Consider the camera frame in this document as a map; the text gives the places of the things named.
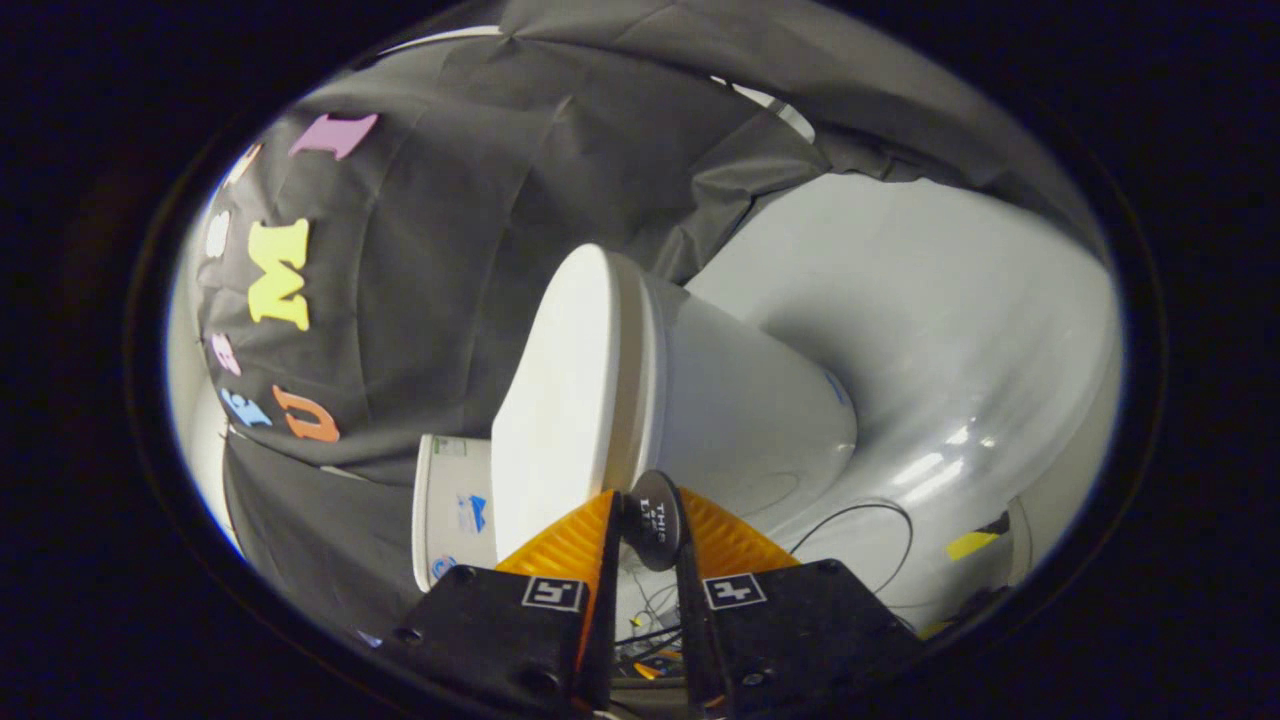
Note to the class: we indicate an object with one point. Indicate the white toilet lid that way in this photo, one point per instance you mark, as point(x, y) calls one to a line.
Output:
point(565, 400)

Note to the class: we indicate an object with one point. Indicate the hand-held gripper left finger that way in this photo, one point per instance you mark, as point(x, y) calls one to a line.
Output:
point(608, 660)

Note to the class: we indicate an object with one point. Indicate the black backdrop cloth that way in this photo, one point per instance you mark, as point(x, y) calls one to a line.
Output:
point(450, 250)

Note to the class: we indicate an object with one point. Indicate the white toilet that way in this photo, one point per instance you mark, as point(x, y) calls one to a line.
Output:
point(745, 410)

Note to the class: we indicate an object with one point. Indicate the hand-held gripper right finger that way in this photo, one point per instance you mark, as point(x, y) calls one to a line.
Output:
point(692, 640)

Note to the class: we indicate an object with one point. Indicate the yellow tape strip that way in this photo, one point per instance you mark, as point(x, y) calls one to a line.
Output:
point(970, 545)

